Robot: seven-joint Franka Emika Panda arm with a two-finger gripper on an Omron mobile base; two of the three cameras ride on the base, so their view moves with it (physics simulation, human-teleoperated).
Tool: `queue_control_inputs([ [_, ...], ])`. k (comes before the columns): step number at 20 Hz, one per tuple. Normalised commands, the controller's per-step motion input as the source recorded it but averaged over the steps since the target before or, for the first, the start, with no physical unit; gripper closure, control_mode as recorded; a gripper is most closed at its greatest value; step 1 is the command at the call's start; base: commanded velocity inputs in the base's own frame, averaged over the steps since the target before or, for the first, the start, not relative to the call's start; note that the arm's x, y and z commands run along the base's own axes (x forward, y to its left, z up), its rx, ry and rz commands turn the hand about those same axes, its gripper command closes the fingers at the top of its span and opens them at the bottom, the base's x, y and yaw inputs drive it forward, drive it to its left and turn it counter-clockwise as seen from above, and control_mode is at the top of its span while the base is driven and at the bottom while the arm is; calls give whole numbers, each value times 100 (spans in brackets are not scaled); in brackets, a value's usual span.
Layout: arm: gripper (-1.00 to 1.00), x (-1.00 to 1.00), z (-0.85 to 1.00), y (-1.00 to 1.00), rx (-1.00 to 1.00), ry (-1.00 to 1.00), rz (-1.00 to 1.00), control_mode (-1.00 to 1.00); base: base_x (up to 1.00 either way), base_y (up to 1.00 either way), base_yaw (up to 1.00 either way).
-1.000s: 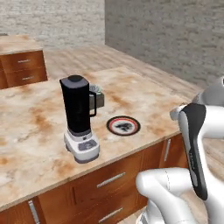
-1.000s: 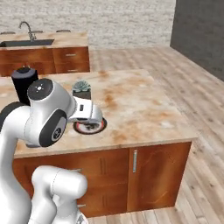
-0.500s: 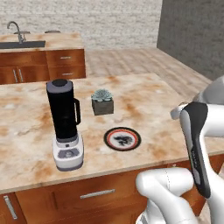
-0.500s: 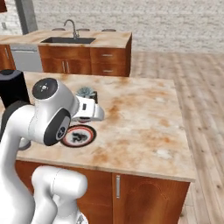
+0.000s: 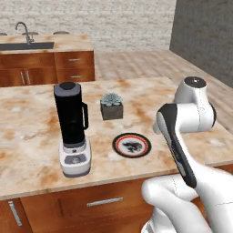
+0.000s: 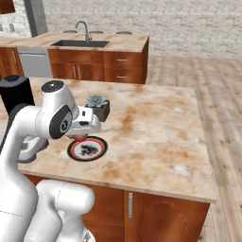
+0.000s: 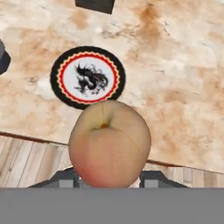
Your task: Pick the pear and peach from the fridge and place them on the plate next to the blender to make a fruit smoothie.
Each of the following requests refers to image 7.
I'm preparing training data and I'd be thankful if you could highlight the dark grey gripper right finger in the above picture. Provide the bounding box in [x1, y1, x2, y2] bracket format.
[138, 170, 189, 189]

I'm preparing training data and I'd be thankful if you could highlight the round plate with dragon print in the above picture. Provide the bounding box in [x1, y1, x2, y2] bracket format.
[49, 45, 127, 110]

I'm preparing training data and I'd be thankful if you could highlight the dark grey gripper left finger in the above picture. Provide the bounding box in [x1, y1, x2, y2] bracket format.
[28, 167, 81, 189]

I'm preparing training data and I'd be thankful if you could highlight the dark grey blender base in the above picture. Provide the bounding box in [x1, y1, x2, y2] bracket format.
[74, 0, 116, 15]

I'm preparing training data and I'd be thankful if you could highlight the yellow-pink peach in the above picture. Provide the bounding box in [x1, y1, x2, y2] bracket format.
[67, 99, 152, 189]

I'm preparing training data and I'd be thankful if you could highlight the dark rounded appliance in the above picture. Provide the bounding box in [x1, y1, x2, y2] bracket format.
[0, 39, 12, 75]

